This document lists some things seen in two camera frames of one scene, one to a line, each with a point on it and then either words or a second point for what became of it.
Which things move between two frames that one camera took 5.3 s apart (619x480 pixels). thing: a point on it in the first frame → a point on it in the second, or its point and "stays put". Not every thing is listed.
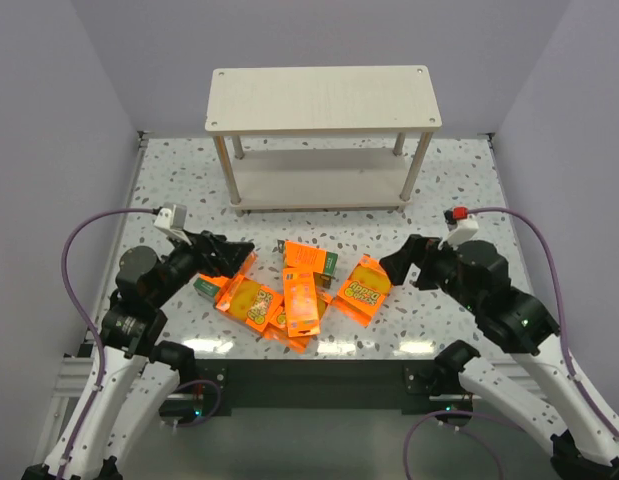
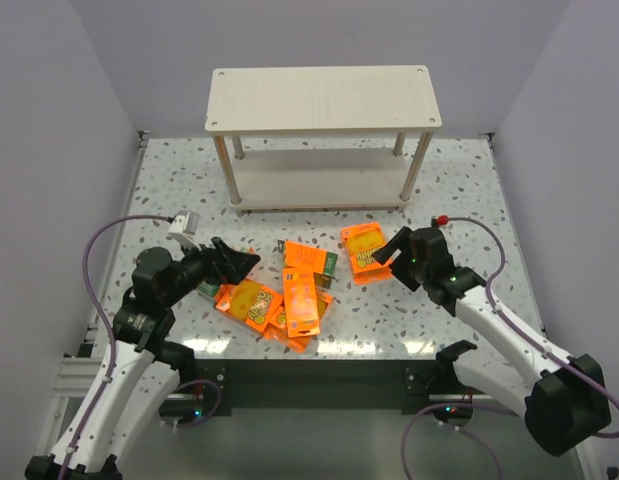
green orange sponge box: [210, 287] stays put
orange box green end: [310, 258] stays put
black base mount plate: [224, 384] stays put
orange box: [301, 302] stays put
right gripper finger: [398, 264] → [394, 246]
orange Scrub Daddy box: [252, 303] stays put
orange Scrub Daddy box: [364, 290] → [360, 242]
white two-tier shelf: [321, 137] stays put
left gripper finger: [235, 255] → [242, 268]
